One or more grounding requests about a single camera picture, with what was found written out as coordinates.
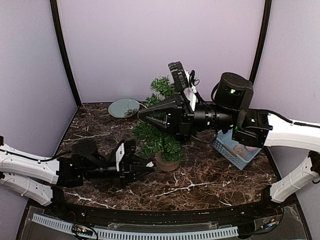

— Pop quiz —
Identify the black corner post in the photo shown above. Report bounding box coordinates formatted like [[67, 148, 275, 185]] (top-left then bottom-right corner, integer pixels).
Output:
[[49, 0, 82, 108], [249, 0, 272, 85]]

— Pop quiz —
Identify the pink pompom ornament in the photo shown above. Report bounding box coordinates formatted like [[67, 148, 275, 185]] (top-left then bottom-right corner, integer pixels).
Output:
[[246, 146, 257, 152]]

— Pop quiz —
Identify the right black corner post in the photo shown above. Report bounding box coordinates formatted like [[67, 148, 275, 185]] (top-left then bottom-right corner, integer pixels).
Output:
[[249, 0, 272, 85]]

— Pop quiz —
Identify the small green christmas tree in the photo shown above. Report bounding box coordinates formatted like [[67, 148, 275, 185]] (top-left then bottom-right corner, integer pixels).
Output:
[[133, 76, 185, 172]]

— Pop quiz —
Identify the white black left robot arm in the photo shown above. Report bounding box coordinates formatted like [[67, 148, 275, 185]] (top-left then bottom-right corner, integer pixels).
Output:
[[0, 139, 155, 218]]

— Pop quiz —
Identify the brown gingerbread ornament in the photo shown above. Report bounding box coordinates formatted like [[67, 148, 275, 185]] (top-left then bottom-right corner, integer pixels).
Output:
[[233, 146, 247, 159]]

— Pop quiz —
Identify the white slotted cable duct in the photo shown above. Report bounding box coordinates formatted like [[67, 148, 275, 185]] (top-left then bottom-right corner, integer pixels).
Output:
[[31, 213, 239, 240]]

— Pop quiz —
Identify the white light battery box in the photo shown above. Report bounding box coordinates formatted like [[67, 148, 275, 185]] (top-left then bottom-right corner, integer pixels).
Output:
[[146, 161, 154, 168]]

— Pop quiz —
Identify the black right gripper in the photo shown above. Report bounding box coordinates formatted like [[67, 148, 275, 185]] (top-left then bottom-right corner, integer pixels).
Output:
[[138, 92, 237, 141]]

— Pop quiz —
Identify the left black corner post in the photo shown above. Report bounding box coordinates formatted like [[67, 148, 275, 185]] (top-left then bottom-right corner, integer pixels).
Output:
[[49, 0, 82, 108]]

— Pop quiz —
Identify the black front rail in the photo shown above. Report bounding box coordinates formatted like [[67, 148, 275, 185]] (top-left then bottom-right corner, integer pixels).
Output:
[[65, 202, 269, 225]]

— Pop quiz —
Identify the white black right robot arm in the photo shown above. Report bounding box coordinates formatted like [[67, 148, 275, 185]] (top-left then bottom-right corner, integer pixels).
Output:
[[138, 70, 320, 217]]

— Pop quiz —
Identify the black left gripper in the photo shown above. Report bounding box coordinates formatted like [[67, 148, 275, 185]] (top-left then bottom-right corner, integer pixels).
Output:
[[82, 155, 155, 189]]

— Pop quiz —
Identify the light blue ceramic plate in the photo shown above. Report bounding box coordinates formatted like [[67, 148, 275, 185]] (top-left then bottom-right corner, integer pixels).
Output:
[[108, 98, 140, 119]]

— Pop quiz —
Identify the light blue plastic basket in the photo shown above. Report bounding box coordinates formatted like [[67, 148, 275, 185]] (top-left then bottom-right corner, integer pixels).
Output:
[[213, 130, 261, 170]]

